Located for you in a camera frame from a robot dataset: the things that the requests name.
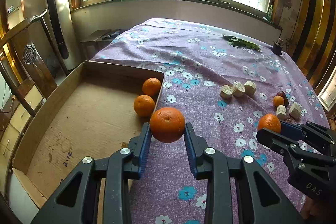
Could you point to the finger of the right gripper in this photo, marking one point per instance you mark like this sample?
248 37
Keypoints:
320 138
276 142

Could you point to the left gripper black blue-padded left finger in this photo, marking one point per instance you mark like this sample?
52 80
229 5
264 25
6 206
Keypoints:
76 199

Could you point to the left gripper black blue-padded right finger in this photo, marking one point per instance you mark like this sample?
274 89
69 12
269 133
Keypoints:
236 188

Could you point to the white yam piece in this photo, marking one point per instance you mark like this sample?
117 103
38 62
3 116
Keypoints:
226 92
295 110
250 88
238 89
281 112

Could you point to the dark red jujube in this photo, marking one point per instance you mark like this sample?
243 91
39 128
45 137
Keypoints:
289 119
282 94

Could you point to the orange tangerine large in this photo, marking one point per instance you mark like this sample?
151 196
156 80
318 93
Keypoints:
144 105

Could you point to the small orange tangerine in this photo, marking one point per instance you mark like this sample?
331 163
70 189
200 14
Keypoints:
278 100

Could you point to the purple floral tablecloth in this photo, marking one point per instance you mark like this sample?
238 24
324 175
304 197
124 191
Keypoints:
197 62

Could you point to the cardboard box tray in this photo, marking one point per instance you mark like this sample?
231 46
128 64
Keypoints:
89 114

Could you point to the small dark jar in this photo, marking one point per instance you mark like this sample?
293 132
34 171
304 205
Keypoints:
277 47

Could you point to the wooden drawer cabinet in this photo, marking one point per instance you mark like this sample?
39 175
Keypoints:
18 123

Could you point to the green leafy vegetable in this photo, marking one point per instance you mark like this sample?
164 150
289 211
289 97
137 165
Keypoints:
238 42

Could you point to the green bottle on sill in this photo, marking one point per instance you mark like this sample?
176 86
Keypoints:
270 12

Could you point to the dark low side table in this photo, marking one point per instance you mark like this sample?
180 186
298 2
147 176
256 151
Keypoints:
97 41

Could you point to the wooden chair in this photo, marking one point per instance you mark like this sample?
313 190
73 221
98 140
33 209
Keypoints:
28 56

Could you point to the standing air conditioner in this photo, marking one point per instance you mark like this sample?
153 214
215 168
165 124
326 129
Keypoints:
62 32

